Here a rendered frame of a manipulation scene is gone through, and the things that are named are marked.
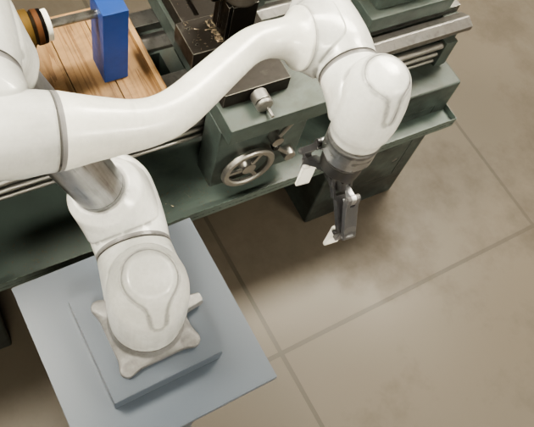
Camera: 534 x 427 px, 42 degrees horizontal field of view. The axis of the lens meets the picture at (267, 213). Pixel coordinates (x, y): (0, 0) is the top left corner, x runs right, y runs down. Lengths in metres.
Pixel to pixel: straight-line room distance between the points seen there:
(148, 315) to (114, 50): 0.66
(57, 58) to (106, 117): 0.94
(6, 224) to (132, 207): 0.67
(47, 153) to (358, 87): 0.44
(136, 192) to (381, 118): 0.53
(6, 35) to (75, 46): 0.91
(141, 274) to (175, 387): 0.36
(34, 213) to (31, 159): 1.11
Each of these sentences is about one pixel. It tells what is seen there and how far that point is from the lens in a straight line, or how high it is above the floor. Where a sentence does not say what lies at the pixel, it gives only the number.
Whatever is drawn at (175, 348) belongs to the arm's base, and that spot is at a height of 0.82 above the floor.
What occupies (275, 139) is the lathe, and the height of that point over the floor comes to 0.79.
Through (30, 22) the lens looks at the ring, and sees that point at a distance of 1.56.
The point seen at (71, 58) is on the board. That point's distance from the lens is 1.80.
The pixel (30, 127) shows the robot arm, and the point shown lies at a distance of 0.84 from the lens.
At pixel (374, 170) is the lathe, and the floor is 0.25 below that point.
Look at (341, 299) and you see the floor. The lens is 2.53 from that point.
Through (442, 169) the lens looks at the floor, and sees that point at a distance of 2.96.
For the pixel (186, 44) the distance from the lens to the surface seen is 1.66.
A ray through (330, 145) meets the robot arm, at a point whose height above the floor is 1.36.
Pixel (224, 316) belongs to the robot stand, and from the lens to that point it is 1.61.
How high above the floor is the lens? 2.26
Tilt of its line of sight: 60 degrees down
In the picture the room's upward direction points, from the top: 21 degrees clockwise
